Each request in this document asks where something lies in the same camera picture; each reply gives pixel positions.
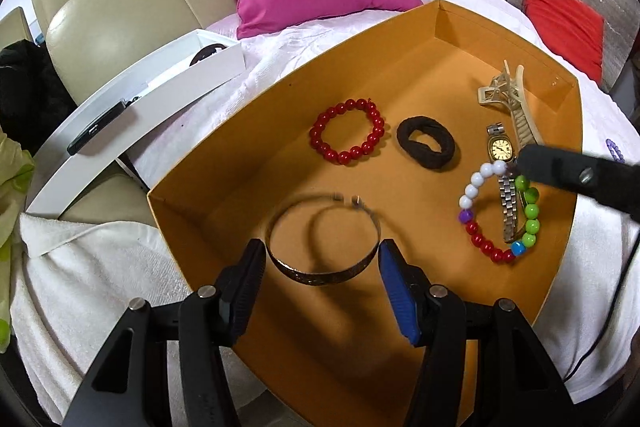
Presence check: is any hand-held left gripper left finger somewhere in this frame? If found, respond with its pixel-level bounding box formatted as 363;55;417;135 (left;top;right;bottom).
62;238;266;427

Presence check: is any black hair tie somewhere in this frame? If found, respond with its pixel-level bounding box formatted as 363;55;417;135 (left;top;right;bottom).
396;115;456;171

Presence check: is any metal bangle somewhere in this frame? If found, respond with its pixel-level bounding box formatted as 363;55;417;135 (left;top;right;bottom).
265;193;382;288

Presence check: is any beige leather sofa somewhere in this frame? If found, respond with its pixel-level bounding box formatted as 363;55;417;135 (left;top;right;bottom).
0;0;241;228

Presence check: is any black coiled item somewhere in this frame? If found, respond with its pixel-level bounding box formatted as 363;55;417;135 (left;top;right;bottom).
190;43;227;66

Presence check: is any white tray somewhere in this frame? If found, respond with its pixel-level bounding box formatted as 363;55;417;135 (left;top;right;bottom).
25;29;247;218

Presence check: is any gold face wristwatch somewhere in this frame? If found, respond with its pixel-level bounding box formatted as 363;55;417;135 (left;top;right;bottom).
486;122;521;244

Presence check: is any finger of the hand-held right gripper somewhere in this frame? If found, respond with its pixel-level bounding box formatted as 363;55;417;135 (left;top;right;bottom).
515;144;640;224

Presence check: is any red bead bracelet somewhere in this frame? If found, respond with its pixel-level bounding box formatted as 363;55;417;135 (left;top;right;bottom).
309;98;386;166

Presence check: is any black cloth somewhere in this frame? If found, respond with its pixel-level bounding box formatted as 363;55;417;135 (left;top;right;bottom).
0;39;76;152

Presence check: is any multicoloured bead bracelet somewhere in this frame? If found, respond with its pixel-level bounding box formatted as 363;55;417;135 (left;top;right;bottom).
457;161;541;264

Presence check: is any black phone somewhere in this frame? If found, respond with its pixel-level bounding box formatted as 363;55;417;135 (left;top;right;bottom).
67;101;126;156

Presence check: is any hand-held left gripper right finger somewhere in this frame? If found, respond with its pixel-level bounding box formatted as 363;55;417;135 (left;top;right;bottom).
378;241;581;427

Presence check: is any beige hair claw clip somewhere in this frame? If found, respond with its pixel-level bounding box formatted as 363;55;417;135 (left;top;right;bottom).
477;62;546;150

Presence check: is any white towel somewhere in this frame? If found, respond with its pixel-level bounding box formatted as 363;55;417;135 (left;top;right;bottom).
10;212;266;427

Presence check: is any red pillow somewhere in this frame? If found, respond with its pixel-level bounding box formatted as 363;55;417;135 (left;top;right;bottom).
522;0;606;82

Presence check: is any green cloth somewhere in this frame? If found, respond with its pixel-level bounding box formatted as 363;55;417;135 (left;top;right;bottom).
0;132;36;353

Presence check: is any black cable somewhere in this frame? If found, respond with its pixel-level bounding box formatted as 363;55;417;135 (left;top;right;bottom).
564;234;640;380

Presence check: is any orange cardboard box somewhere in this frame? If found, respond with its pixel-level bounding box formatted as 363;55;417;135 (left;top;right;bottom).
146;0;583;427

